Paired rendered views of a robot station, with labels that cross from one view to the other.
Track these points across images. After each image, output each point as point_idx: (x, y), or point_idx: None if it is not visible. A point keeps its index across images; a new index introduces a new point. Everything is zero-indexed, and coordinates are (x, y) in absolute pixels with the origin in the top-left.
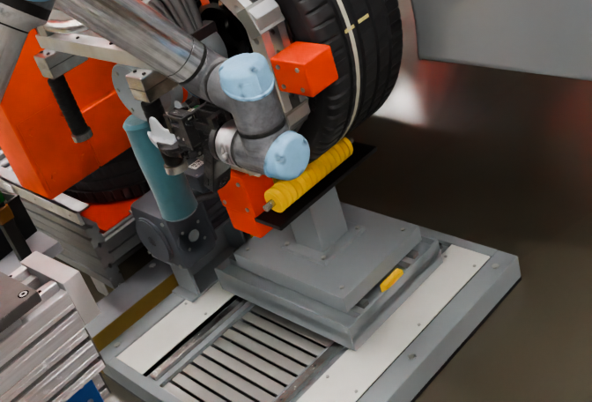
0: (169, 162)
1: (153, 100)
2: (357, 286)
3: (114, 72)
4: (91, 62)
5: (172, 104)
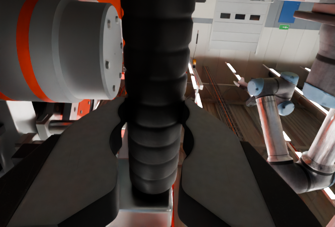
0: (192, 6)
1: (160, 210)
2: None
3: (121, 76)
4: None
5: (57, 24)
